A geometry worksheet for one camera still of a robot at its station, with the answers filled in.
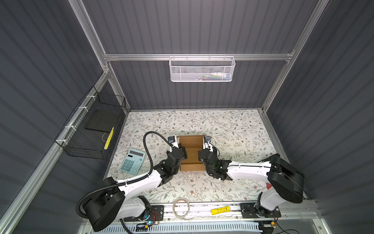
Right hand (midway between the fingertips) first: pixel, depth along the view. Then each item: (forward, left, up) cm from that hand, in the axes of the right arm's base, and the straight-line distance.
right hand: (204, 145), depth 84 cm
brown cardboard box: (+3, +7, -4) cm, 9 cm away
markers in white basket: (+38, -7, +21) cm, 44 cm away
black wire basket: (-3, +60, +15) cm, 62 cm away
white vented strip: (-39, +11, -14) cm, 42 cm away
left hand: (-2, +12, +2) cm, 12 cm away
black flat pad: (+5, +55, +16) cm, 58 cm away
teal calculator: (-6, +44, -10) cm, 46 cm away
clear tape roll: (-34, +12, -13) cm, 38 cm away
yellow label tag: (-31, -8, -12) cm, 34 cm away
